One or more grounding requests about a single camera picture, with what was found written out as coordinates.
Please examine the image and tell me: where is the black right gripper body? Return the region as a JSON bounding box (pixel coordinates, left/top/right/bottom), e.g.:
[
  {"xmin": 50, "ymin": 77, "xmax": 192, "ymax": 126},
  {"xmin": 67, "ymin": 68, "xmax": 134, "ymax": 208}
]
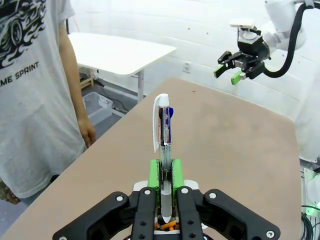
[{"xmin": 236, "ymin": 35, "xmax": 273, "ymax": 64}]

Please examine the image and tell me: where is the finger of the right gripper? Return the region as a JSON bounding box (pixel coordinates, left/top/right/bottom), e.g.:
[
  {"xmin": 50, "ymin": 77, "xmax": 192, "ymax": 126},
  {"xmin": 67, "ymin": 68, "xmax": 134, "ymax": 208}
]
[
  {"xmin": 213, "ymin": 50, "xmax": 241, "ymax": 79},
  {"xmin": 230, "ymin": 60, "xmax": 266, "ymax": 86}
]

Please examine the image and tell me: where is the bare left forearm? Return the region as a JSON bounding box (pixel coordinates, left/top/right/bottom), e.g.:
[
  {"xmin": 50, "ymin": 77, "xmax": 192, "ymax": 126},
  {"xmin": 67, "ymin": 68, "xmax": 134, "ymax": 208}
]
[{"xmin": 69, "ymin": 69, "xmax": 93, "ymax": 122}]

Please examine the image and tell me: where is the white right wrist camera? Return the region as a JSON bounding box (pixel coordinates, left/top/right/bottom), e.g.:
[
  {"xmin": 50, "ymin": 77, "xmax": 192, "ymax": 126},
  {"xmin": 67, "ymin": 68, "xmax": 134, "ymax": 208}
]
[{"xmin": 229, "ymin": 18, "xmax": 259, "ymax": 40}]

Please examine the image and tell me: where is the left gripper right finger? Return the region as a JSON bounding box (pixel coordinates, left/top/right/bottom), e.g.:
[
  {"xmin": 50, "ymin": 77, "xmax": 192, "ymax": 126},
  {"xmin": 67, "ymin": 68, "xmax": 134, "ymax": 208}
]
[{"xmin": 171, "ymin": 158, "xmax": 281, "ymax": 240}]

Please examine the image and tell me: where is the black cable bundle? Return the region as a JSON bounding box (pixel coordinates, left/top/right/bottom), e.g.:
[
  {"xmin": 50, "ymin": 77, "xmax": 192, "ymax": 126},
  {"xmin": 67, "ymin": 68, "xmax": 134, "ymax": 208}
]
[{"xmin": 300, "ymin": 204, "xmax": 320, "ymax": 240}]

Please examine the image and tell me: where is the person's left hand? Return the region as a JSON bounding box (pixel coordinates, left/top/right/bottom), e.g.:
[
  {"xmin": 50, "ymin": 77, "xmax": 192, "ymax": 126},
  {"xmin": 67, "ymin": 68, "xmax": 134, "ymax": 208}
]
[{"xmin": 76, "ymin": 116, "xmax": 97, "ymax": 149}]

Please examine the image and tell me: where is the black floor cable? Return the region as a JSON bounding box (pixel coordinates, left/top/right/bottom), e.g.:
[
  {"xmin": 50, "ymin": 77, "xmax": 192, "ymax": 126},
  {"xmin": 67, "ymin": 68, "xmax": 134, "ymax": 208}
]
[{"xmin": 95, "ymin": 79, "xmax": 141, "ymax": 114}]

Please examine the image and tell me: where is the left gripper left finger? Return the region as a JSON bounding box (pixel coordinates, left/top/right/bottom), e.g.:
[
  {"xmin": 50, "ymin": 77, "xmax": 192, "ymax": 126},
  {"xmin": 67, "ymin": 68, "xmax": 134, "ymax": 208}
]
[{"xmin": 52, "ymin": 158, "xmax": 161, "ymax": 240}]

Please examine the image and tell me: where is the white clear ballpoint pen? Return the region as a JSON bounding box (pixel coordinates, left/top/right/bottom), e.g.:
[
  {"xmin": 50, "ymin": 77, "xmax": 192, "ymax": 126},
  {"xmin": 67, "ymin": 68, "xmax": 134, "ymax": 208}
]
[{"xmin": 152, "ymin": 92, "xmax": 175, "ymax": 225}]

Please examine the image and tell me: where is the black cable conduit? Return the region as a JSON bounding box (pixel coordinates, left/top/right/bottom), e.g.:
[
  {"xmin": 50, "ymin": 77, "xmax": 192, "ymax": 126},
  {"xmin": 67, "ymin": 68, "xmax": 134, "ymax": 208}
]
[{"xmin": 263, "ymin": 0, "xmax": 317, "ymax": 79}]

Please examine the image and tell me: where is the person's tattooed right hand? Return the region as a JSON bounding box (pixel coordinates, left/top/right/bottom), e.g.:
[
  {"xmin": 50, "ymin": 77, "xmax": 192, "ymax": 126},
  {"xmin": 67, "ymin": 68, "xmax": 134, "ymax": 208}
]
[{"xmin": 0, "ymin": 179, "xmax": 22, "ymax": 206}]

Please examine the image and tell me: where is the clear plastic storage bin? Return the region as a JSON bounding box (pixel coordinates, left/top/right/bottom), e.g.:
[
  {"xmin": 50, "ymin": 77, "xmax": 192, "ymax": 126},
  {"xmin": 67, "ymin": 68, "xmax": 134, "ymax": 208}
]
[{"xmin": 82, "ymin": 91, "xmax": 114, "ymax": 126}]

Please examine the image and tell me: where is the wooden crate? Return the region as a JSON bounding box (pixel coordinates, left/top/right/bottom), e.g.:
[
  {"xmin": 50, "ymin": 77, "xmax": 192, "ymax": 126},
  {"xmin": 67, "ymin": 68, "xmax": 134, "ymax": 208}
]
[{"xmin": 79, "ymin": 74, "xmax": 96, "ymax": 90}]

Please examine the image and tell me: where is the white table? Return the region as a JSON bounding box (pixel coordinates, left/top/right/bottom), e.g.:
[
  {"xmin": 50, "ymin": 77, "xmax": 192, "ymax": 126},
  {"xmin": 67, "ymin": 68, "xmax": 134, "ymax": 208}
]
[{"xmin": 67, "ymin": 31, "xmax": 178, "ymax": 104}]

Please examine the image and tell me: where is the person in grey T-shirt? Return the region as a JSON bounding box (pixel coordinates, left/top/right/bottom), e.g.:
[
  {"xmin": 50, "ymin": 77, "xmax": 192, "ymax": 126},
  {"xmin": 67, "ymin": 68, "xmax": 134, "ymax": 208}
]
[{"xmin": 0, "ymin": 0, "xmax": 89, "ymax": 207}]

